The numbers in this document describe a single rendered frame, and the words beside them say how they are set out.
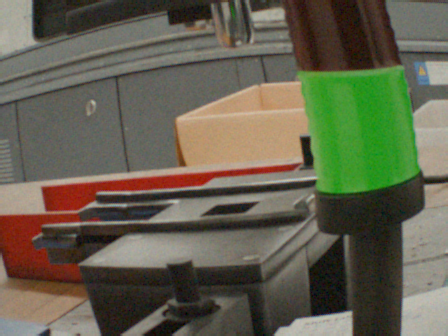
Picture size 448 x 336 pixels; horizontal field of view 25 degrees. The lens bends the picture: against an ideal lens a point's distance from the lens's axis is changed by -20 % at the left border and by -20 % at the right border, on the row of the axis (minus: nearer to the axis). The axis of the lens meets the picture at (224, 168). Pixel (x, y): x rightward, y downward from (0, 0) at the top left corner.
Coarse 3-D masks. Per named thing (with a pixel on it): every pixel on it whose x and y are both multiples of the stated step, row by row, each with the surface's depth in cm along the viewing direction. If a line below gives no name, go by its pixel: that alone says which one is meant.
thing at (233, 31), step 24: (72, 0) 57; (96, 0) 56; (120, 0) 56; (144, 0) 55; (168, 0) 55; (192, 0) 54; (216, 0) 54; (240, 0) 56; (264, 0) 61; (72, 24) 57; (96, 24) 56; (192, 24) 63; (216, 24) 56; (240, 24) 56; (240, 48) 57
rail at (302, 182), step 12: (276, 180) 69; (288, 180) 68; (300, 180) 68; (312, 180) 68; (132, 192) 72; (144, 192) 72; (156, 192) 71; (168, 192) 71; (180, 192) 71; (192, 192) 70; (204, 192) 70; (216, 192) 70; (228, 192) 70; (240, 192) 69
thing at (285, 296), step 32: (320, 256) 61; (96, 288) 57; (128, 288) 56; (160, 288) 55; (224, 288) 54; (256, 288) 54; (288, 288) 57; (320, 288) 67; (96, 320) 57; (128, 320) 57; (256, 320) 54; (288, 320) 56
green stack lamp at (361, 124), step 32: (320, 96) 33; (352, 96) 32; (384, 96) 32; (320, 128) 33; (352, 128) 33; (384, 128) 32; (320, 160) 34; (352, 160) 33; (384, 160) 33; (416, 160) 34
